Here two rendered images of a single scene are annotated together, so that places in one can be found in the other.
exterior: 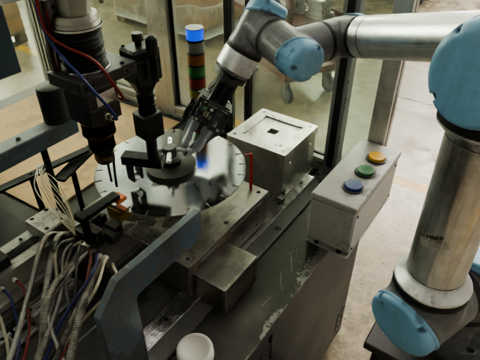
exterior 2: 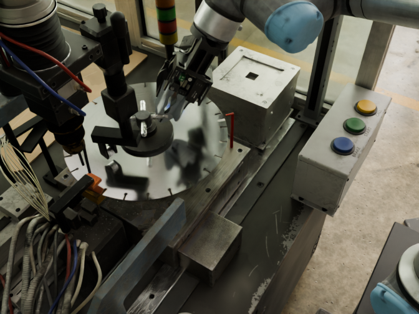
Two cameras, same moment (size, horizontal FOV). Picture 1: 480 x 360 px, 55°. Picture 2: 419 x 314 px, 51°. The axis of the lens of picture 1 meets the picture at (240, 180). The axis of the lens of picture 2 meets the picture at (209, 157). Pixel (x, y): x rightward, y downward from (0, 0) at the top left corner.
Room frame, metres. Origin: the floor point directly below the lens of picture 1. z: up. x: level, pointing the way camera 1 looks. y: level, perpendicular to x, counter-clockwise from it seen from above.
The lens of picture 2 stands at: (0.20, 0.03, 1.59)
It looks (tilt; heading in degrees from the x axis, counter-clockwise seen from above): 48 degrees down; 359
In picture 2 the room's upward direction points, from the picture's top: 2 degrees counter-clockwise
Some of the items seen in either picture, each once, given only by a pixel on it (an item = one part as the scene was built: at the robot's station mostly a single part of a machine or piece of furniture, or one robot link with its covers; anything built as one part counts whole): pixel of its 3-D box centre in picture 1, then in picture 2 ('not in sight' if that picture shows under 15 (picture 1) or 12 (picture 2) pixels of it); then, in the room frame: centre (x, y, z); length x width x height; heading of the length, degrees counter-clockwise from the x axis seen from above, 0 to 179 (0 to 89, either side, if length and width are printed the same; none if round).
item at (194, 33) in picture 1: (194, 33); not in sight; (1.13, 0.11, 1.14); 0.05 x 0.04 x 0.03; 55
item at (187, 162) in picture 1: (171, 162); (145, 129); (0.83, 0.15, 0.96); 0.11 x 0.11 x 0.03
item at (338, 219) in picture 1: (354, 195); (341, 147); (0.89, -0.28, 0.82); 0.28 x 0.11 x 0.15; 145
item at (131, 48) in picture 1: (143, 88); (111, 66); (0.76, 0.17, 1.17); 0.06 x 0.05 x 0.20; 136
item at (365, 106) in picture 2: (376, 158); (365, 108); (0.94, -0.34, 0.90); 0.04 x 0.04 x 0.02
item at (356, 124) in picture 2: (365, 172); (354, 126); (0.88, -0.30, 0.90); 0.04 x 0.04 x 0.02
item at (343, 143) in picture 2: (353, 187); (342, 146); (0.83, -0.26, 0.90); 0.04 x 0.04 x 0.02
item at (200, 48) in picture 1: (195, 46); not in sight; (1.13, 0.11, 1.11); 0.05 x 0.04 x 0.03; 55
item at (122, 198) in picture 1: (103, 216); (78, 202); (0.67, 0.26, 0.95); 0.10 x 0.03 x 0.07; 145
